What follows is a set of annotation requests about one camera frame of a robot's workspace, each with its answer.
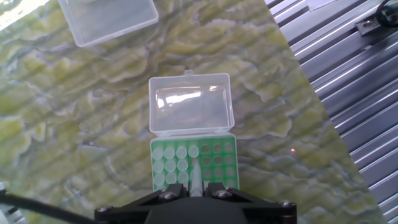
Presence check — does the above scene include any clear tip box green rack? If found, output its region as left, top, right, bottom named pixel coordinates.
left=57, top=0, right=160, bottom=48
left=148, top=70, right=241, bottom=192

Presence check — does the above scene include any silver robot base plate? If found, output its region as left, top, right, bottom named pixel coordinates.
left=0, top=182, right=27, bottom=224

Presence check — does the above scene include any green marble patterned mat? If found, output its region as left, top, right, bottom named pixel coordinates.
left=0, top=0, right=388, bottom=224

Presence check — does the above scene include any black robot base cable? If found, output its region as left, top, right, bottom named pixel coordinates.
left=0, top=192, right=96, bottom=224

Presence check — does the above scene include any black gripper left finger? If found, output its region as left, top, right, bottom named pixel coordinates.
left=95, top=183, right=190, bottom=224

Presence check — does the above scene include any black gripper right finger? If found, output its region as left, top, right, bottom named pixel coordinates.
left=204, top=182, right=298, bottom=224

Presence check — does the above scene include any white paper sheet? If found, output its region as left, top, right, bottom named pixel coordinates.
left=307, top=0, right=339, bottom=12

